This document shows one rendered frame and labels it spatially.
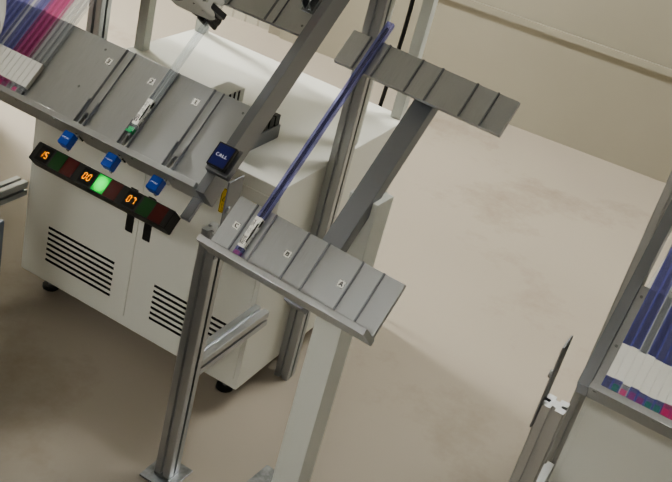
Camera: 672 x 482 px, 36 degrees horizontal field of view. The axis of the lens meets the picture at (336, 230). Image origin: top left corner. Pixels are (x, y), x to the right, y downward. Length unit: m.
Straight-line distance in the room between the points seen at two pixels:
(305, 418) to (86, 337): 0.83
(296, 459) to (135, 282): 0.69
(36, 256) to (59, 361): 0.31
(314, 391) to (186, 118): 0.59
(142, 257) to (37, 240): 0.35
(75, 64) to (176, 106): 0.25
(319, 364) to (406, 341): 1.00
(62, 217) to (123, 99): 0.64
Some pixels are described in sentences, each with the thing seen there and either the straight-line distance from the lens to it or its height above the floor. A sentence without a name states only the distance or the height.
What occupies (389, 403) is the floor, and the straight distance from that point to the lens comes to 2.71.
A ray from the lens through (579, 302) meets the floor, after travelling 3.47.
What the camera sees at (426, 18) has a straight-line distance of 2.63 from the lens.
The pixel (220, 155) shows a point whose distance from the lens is 1.90.
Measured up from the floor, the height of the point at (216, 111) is 0.82.
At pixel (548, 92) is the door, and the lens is 4.64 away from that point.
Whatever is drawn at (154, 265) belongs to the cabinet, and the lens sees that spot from 2.50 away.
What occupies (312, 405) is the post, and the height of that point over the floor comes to 0.37.
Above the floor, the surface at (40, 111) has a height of 0.72.
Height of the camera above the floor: 1.62
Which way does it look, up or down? 28 degrees down
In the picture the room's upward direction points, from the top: 15 degrees clockwise
